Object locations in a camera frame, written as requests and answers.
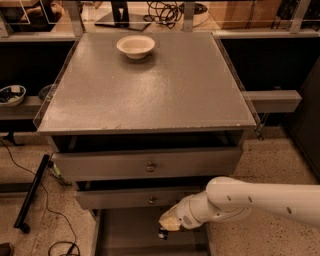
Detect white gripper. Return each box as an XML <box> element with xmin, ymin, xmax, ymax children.
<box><xmin>159</xmin><ymin>196</ymin><xmax>199</xmax><ymax>231</ymax></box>

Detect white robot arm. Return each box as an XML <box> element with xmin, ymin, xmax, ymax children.
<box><xmin>159</xmin><ymin>177</ymin><xmax>320</xmax><ymax>231</ymax></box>

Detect grey bottom drawer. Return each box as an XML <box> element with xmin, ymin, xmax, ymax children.
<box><xmin>94</xmin><ymin>206</ymin><xmax>211</xmax><ymax>256</ymax></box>

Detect grey drawer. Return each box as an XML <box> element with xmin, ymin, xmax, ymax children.
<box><xmin>75</xmin><ymin>176</ymin><xmax>213</xmax><ymax>209</ymax></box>
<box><xmin>53</xmin><ymin>131</ymin><xmax>244</xmax><ymax>181</ymax></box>
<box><xmin>94</xmin><ymin>206</ymin><xmax>211</xmax><ymax>256</ymax></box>

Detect grey top drawer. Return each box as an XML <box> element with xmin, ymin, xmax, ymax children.
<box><xmin>53</xmin><ymin>131</ymin><xmax>244</xmax><ymax>181</ymax></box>

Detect grey middle drawer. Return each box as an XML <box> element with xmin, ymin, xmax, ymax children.
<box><xmin>75</xmin><ymin>176</ymin><xmax>213</xmax><ymax>209</ymax></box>

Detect grey drawer cabinet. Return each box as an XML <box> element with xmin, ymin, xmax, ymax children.
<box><xmin>33</xmin><ymin>31</ymin><xmax>261</xmax><ymax>256</ymax></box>

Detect black bar on floor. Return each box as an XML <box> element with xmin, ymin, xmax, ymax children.
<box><xmin>14</xmin><ymin>154</ymin><xmax>50</xmax><ymax>234</ymax></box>

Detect grey side shelf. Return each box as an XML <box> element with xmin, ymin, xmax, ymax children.
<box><xmin>243</xmin><ymin>90</ymin><xmax>302</xmax><ymax>113</ymax></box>

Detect white paper bowl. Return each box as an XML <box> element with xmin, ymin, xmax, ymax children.
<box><xmin>116</xmin><ymin>35</ymin><xmax>155</xmax><ymax>60</ymax></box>

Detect dark round bowl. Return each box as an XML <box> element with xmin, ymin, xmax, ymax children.
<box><xmin>38</xmin><ymin>84</ymin><xmax>57</xmax><ymax>101</ymax></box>

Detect white bowl with items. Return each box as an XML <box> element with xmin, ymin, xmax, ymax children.
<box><xmin>0</xmin><ymin>85</ymin><xmax>26</xmax><ymax>106</ymax></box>

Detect black monitor stand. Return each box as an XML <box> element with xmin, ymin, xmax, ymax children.
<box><xmin>95</xmin><ymin>0</ymin><xmax>150</xmax><ymax>31</ymax></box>

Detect cardboard box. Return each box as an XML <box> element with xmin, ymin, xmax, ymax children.
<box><xmin>209</xmin><ymin>0</ymin><xmax>282</xmax><ymax>29</ymax></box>

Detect black floor cable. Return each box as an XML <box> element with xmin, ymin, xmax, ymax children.
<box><xmin>0</xmin><ymin>138</ymin><xmax>82</xmax><ymax>256</ymax></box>

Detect black coiled cables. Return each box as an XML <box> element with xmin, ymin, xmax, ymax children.
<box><xmin>143</xmin><ymin>0</ymin><xmax>185</xmax><ymax>30</ymax></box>

